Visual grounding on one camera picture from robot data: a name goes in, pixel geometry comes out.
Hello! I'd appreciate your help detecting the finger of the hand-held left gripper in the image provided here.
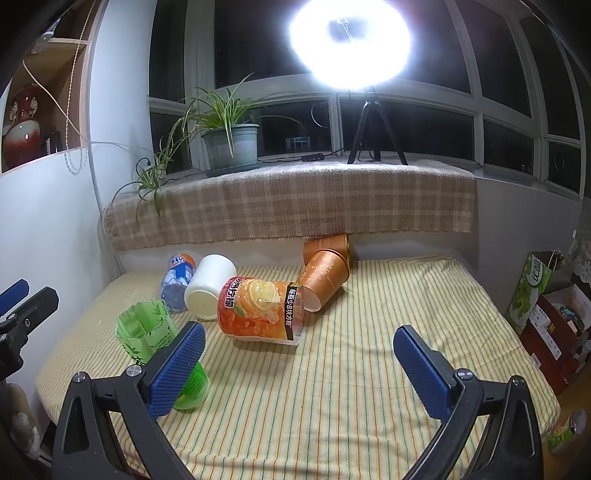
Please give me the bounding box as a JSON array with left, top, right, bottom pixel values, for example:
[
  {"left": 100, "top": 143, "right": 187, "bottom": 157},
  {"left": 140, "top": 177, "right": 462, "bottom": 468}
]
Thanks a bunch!
[
  {"left": 0, "top": 285, "right": 60, "bottom": 344},
  {"left": 0, "top": 279, "right": 31, "bottom": 317}
]

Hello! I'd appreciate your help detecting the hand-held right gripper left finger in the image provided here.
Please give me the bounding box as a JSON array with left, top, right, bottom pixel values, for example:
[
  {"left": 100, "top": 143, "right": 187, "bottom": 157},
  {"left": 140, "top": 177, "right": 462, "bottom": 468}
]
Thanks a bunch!
[{"left": 51, "top": 320, "right": 208, "bottom": 480}]

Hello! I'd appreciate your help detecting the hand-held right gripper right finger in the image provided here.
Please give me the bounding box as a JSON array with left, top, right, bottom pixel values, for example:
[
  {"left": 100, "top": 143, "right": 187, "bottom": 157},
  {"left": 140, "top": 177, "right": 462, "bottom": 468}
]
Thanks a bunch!
[{"left": 392, "top": 324, "right": 544, "bottom": 480}]

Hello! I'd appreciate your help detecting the white plastic cup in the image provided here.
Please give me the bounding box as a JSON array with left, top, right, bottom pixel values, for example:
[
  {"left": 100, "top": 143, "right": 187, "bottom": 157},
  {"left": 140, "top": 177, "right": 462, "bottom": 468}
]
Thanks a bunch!
[{"left": 184, "top": 254, "right": 238, "bottom": 320}]

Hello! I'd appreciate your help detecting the brown patterned paper cup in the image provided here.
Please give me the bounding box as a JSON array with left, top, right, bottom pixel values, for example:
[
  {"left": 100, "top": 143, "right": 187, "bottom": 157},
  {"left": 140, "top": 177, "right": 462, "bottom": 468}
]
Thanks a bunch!
[
  {"left": 295, "top": 249, "right": 348, "bottom": 313},
  {"left": 302, "top": 234, "right": 352, "bottom": 271}
]

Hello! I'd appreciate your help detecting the green plastic bottle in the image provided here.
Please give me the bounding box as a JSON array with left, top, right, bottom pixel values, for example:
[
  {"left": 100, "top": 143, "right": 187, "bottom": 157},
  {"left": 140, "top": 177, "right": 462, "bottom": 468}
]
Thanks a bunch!
[{"left": 115, "top": 299, "right": 211, "bottom": 412}]

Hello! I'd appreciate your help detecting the yellow striped bed sheet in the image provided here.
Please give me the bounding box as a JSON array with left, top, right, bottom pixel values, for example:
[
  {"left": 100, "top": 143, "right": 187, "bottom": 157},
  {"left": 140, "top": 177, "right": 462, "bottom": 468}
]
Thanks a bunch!
[{"left": 36, "top": 256, "right": 561, "bottom": 480}]

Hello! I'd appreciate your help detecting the blue label plastic bottle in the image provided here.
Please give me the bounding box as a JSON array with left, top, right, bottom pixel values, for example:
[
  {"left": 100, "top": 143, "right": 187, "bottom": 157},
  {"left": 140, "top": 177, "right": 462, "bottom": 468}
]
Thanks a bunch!
[{"left": 159, "top": 254, "right": 197, "bottom": 313}]

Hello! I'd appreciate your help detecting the red cardboard box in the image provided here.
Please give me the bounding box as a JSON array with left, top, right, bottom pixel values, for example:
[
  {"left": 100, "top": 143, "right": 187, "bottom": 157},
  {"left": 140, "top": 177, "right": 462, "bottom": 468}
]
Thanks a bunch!
[{"left": 519, "top": 295, "right": 591, "bottom": 395}]

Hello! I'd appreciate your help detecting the green paper shopping bag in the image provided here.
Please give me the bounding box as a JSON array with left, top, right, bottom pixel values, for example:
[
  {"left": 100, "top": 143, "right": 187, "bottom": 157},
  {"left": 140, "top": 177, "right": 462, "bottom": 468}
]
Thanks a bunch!
[{"left": 505, "top": 251, "right": 566, "bottom": 333}]

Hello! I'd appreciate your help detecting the green label bottle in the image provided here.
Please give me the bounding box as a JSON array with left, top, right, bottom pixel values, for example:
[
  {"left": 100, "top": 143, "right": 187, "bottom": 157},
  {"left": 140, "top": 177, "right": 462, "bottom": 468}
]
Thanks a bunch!
[{"left": 547, "top": 408, "right": 589, "bottom": 455}]

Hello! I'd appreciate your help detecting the red ceramic vase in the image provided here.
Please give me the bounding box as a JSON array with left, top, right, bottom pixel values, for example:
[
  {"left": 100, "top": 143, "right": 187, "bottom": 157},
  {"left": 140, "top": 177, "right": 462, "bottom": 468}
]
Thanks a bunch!
[{"left": 2, "top": 85, "right": 47, "bottom": 169}]

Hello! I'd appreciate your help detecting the beige plaid cloth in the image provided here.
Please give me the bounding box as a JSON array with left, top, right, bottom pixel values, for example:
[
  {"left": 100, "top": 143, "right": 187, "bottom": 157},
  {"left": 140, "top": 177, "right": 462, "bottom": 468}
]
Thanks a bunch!
[{"left": 102, "top": 159, "right": 476, "bottom": 252}]

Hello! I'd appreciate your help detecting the wooden shelf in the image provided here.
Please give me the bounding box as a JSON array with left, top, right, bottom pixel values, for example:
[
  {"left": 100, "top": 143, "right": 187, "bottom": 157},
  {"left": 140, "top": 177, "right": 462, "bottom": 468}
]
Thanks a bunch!
[{"left": 0, "top": 0, "right": 105, "bottom": 174}]

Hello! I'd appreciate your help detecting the potted spider plant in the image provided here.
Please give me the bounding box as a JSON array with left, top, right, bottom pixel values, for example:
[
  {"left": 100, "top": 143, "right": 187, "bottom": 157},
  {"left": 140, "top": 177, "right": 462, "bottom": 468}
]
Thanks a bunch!
[{"left": 111, "top": 74, "right": 301, "bottom": 217}]

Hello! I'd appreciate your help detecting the black tripod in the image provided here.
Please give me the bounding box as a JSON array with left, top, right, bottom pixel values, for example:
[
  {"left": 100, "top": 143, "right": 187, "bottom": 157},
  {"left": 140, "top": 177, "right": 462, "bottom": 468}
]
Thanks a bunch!
[{"left": 347, "top": 88, "right": 409, "bottom": 166}]

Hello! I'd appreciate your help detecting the white cord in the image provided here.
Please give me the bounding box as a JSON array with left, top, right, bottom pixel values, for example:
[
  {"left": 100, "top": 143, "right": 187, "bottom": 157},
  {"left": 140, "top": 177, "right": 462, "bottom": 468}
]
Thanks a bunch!
[{"left": 21, "top": 58, "right": 153, "bottom": 153}]

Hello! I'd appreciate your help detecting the black cable with switch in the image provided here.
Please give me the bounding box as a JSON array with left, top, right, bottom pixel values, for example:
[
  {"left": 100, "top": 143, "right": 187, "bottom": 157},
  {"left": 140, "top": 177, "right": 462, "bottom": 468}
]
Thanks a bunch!
[{"left": 259, "top": 148, "right": 347, "bottom": 163}]

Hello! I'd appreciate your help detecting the white window frame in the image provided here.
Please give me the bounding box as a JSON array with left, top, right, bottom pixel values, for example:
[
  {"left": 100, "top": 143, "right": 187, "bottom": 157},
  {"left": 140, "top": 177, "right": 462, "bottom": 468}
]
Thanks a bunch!
[{"left": 148, "top": 0, "right": 587, "bottom": 199}]

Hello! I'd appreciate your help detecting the white ring light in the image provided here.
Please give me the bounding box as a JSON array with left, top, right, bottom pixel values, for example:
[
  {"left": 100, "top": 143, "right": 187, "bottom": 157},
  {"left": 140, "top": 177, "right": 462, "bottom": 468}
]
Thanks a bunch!
[{"left": 288, "top": 0, "right": 411, "bottom": 90}]

